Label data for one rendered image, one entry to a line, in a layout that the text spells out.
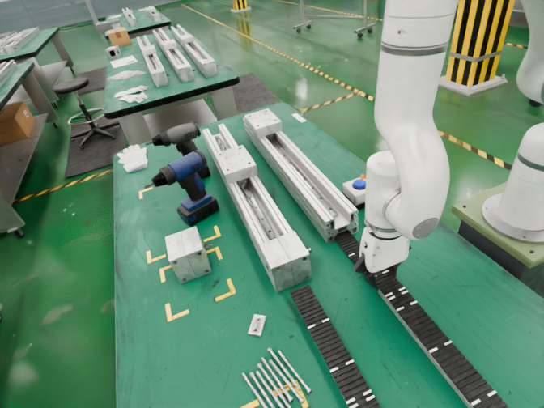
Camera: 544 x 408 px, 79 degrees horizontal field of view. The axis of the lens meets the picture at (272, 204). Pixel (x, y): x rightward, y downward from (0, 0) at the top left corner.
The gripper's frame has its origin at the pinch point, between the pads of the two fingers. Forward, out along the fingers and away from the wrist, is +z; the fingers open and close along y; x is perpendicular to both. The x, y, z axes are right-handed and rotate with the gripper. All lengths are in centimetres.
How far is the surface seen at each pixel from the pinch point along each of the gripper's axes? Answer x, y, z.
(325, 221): 18.5, -5.0, -4.3
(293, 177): 41.8, -4.2, -4.5
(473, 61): 205, 247, 53
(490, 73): 205, 270, 70
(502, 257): -4.8, 33.3, 7.0
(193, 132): 73, -29, -15
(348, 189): 30.4, 9.2, -2.0
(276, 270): 9.3, -22.8, -3.7
